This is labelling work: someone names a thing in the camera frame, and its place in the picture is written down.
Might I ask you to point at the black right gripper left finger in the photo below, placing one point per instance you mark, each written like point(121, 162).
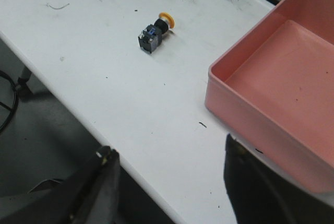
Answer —
point(90, 195)

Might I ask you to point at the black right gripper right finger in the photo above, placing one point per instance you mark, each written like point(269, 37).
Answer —
point(259, 195)

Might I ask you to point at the yellow mushroom push button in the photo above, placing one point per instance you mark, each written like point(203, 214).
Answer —
point(151, 37)

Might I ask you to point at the pink plastic bin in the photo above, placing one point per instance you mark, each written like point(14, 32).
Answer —
point(274, 90)

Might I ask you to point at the white table leg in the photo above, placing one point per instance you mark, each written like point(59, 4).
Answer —
point(22, 80)

